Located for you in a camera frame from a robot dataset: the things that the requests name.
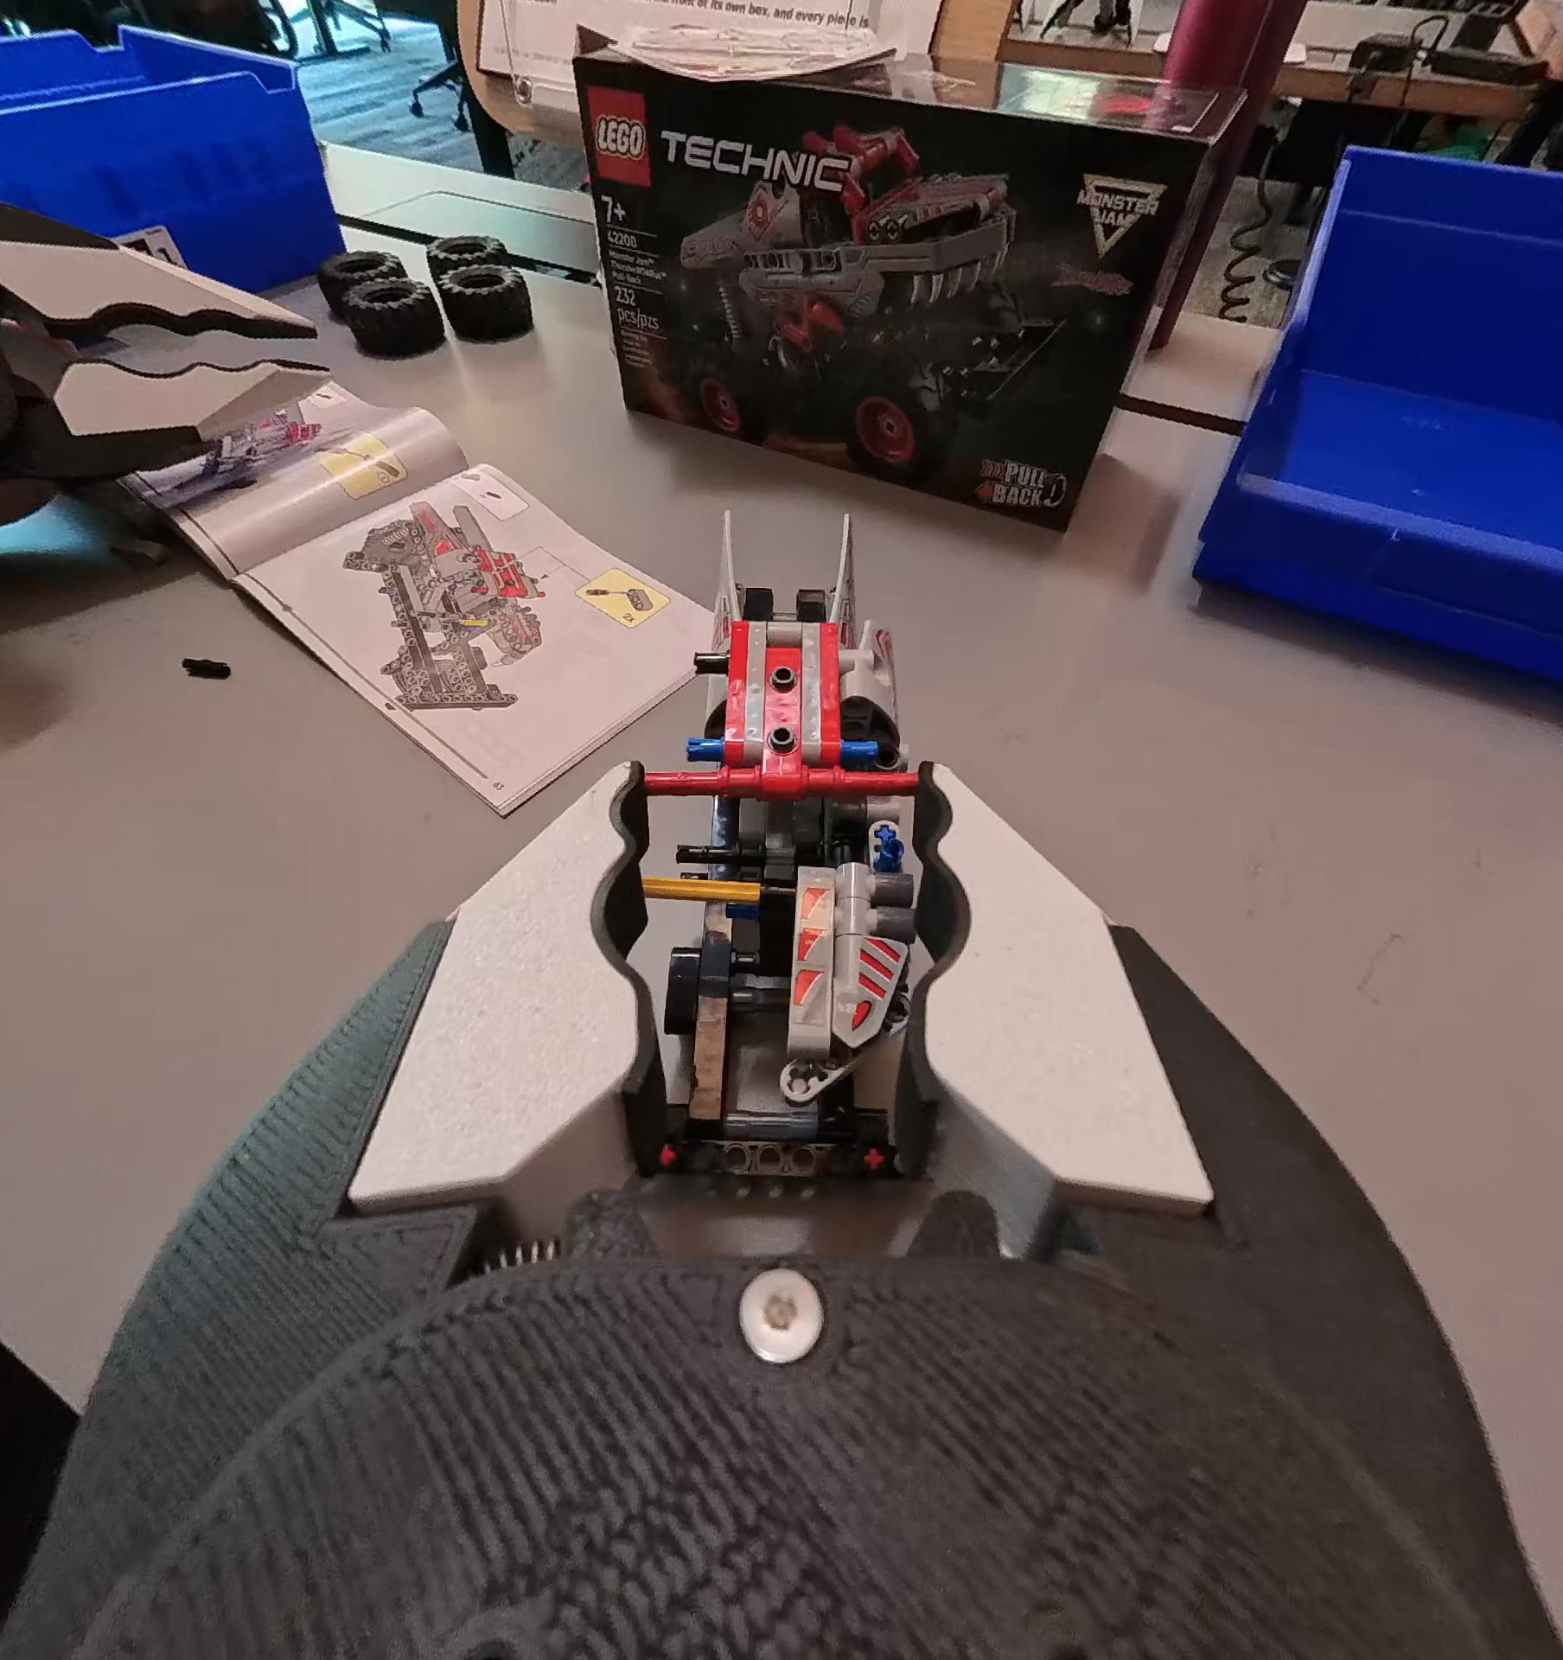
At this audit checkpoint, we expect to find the grey desk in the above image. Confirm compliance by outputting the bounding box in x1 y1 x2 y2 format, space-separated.
0 142 1563 1660

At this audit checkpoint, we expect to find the black toy set box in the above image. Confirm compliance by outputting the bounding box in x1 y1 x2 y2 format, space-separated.
571 25 1250 533

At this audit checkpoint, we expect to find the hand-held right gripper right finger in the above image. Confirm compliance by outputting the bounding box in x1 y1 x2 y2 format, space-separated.
892 764 1218 1266

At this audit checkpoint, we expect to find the black coiled cable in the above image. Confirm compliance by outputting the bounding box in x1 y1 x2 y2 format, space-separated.
1229 182 1295 331

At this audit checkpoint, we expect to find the toy brick truck model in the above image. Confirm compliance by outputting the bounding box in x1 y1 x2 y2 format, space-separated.
643 510 924 1179

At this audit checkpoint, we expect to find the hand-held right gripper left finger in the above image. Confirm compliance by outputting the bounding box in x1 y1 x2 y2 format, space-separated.
348 764 679 1221

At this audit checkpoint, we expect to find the blue storage bin with tag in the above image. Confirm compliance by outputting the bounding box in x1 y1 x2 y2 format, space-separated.
0 24 346 301

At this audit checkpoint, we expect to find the plain blue storage bin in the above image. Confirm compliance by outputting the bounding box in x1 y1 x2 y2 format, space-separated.
1193 146 1563 702

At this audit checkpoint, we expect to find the open instruction booklet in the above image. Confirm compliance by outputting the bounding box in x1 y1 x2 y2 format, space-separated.
121 382 719 819

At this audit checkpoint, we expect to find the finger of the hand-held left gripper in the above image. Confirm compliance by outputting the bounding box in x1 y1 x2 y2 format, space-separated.
0 238 323 355
10 353 332 485

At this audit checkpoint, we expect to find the wooden background table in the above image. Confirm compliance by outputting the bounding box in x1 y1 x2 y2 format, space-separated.
1002 25 1549 112

